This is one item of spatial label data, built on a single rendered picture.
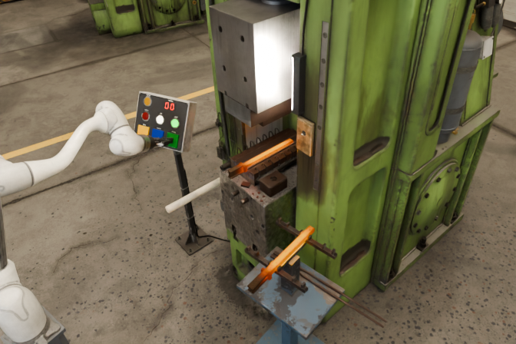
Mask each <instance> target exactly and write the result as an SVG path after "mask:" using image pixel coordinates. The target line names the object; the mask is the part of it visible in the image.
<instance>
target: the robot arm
mask: <svg viewBox="0 0 516 344"><path fill-rule="evenodd" d="M92 131H99V132H100V133H105V134H109V135H110V136H111V140H110V143H109V148H110V150H111V152H112V153H113V154H116V155H118V156H131V155H135V154H138V153H142V152H146V151H148V150H151V149H153V148H154V147H156V146H159V145H160V146H161V147H164V146H167V145H169V144H172V143H173V139H174V138H173V137H165V138H164V137H161V138H159V137H152V136H150V135H145V134H136V133H135V132H134V131H133V130H132V129H131V127H130V125H129V123H128V122H127V119H126V117H125V116H124V114H123V113H122V111H121V109H120V108H119V107H118V106H117V105H116V104H115V103H113V102H112V101H102V102H100V103H99V104H98V105H97V107H96V113H95V114H94V116H93V117H92V118H90V119H88V120H86V121H84V122H83V123H82V124H80V125H79V126H78V128H77V129H76V130H75V132H74V133H73V134H72V135H71V137H70V139H69V140H68V142H67V143H66V145H65V146H64V147H63V148H62V149H61V151H60V152H59V153H58V154H57V155H56V156H55V157H53V158H50V159H47V160H34V161H25V162H20V163H15V164H13V163H12V162H9V161H7V160H5V158H4V157H3V156H1V155H0V328H1V329H2V331H3V332H4V335H3V338H4V339H5V340H7V341H9V342H10V343H11V344H48V343H47V341H46V340H48V339H49V338H50V337H51V336H53V335H54V334H55V333H57V332H59V331H60V330H61V327H60V325H58V324H57V323H55V322H53V321H52V320H51V319H50V318H49V317H48V316H47V315H46V314H45V312H44V310H43V309H42V307H41V304H40V302H39V301H38V300H37V298H36V297H35V295H34V294H33V293H32V292H31V291H30V290H29V289H27V288H25V287H23V286H22V284H21V283H20V279H19V278H18V274H17V271H16V268H15V264H14V263H13V262H12V261H11V260H9V259H8V258H7V250H6V243H5V229H4V222H3V214H2V200H1V197H3V196H6V195H9V194H14V193H17V192H19V191H21V190H24V189H26V188H28V187H31V186H34V185H35V184H37V183H39V182H41V181H43V180H45V179H47V178H49V177H51V176H53V175H55V174H57V173H59V172H61V171H62V170H64V169H65V168H66V167H67V166H68V165H69V164H70V163H71V162H72V161H73V159H74V157H75V156H76V154H77V152H78V151H79V149H80V148H81V145H82V144H83V143H84V141H85V139H86V137H87V136H88V135H89V134H90V133H91V132H92Z"/></svg>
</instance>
